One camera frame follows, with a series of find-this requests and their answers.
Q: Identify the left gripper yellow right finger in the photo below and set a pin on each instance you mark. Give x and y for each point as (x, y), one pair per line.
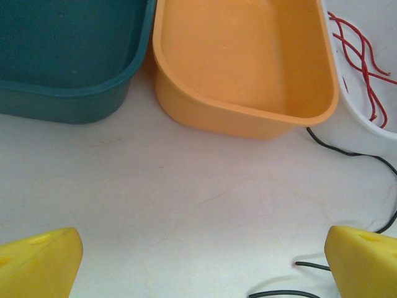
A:
(366, 267)

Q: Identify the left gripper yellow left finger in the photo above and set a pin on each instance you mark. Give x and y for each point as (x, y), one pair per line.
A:
(37, 267)

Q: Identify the white plastic bin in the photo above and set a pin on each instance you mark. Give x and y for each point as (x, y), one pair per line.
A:
(344, 124)

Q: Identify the teal plastic bin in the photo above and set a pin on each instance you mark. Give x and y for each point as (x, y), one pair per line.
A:
(62, 46)

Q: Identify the orange plastic bin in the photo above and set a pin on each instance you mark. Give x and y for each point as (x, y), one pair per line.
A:
(242, 56)

